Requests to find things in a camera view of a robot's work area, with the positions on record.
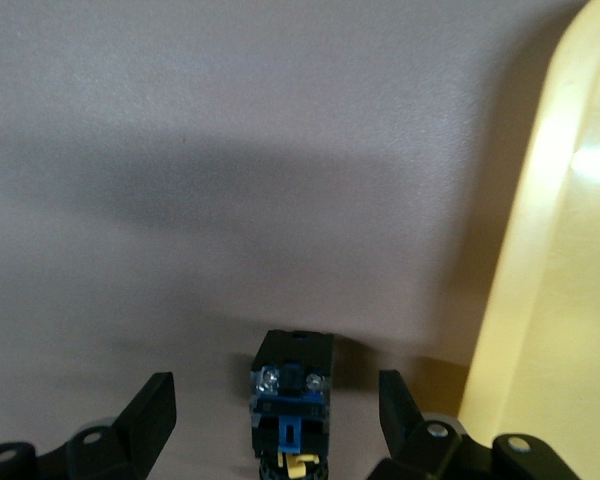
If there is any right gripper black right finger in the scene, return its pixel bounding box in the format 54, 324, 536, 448
367, 369, 501, 480

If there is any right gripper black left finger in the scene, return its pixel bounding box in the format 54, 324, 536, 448
34, 372, 177, 480

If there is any yellow pushbutton black body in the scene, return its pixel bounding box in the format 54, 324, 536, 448
248, 328, 335, 480

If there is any yellow plastic tray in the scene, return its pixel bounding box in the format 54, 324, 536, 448
457, 0, 600, 480

